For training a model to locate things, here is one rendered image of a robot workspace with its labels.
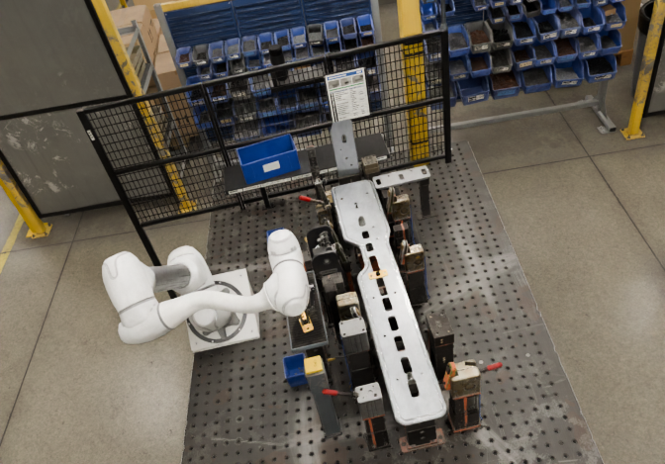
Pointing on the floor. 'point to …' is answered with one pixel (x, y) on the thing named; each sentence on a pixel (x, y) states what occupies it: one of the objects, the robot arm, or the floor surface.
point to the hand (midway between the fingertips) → (303, 316)
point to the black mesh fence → (276, 130)
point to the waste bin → (641, 40)
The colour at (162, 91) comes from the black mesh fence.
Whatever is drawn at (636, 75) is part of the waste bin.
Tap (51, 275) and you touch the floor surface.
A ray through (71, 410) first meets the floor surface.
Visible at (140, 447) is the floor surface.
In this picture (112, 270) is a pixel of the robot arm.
